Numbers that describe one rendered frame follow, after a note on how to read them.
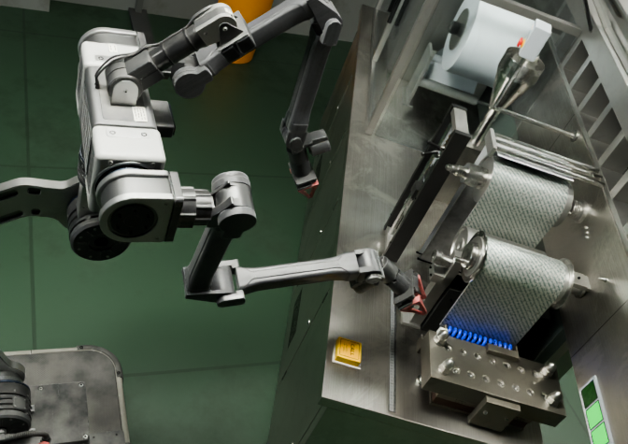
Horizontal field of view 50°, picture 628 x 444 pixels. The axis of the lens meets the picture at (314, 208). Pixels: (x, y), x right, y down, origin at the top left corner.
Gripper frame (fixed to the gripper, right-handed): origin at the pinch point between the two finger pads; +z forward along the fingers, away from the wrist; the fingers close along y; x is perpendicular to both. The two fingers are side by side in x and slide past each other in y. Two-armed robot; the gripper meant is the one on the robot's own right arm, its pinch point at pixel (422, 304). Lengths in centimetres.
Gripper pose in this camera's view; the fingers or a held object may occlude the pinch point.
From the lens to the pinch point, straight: 194.5
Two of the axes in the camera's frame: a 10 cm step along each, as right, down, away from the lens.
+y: -1.0, 6.3, -7.7
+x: 7.3, -4.8, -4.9
